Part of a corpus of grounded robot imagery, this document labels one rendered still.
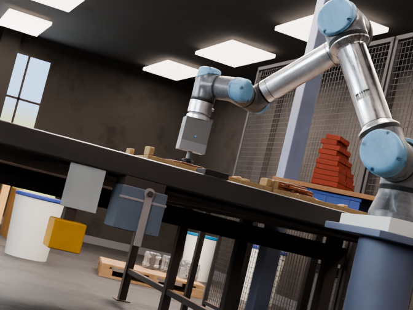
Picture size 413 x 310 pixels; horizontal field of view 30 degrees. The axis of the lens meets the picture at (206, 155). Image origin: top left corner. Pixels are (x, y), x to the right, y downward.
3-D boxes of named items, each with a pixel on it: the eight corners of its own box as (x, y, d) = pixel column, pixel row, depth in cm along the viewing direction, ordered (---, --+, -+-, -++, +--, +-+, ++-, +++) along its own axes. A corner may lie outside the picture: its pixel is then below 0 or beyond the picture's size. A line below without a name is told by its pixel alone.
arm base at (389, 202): (431, 229, 210) (437, 193, 211) (381, 217, 207) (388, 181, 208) (405, 227, 225) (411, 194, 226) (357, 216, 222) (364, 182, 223)
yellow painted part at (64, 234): (80, 254, 206) (101, 168, 208) (47, 247, 202) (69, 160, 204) (74, 250, 213) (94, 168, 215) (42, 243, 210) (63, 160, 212)
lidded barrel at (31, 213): (54, 265, 783) (70, 203, 789) (2, 254, 765) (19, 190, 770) (46, 258, 833) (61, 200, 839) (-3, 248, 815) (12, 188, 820)
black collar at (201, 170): (228, 180, 223) (229, 174, 223) (204, 173, 220) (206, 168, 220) (218, 179, 230) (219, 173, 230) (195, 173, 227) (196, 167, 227)
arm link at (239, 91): (262, 85, 241) (232, 82, 247) (244, 75, 232) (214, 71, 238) (255, 109, 240) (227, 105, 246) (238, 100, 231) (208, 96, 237)
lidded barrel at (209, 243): (201, 278, 1085) (211, 236, 1090) (216, 285, 1042) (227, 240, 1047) (171, 272, 1065) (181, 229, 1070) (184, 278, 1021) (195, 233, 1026)
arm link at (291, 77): (375, 18, 237) (244, 95, 257) (362, 5, 228) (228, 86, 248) (389, 48, 233) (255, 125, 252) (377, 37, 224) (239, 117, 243)
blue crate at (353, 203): (377, 230, 336) (381, 208, 337) (356, 223, 309) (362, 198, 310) (311, 216, 351) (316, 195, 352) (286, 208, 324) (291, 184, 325)
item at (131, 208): (157, 250, 212) (173, 186, 214) (109, 240, 207) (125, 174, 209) (145, 245, 223) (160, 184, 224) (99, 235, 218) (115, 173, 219)
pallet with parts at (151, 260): (190, 289, 883) (197, 262, 886) (205, 299, 806) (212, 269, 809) (93, 267, 861) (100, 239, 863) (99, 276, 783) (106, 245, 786)
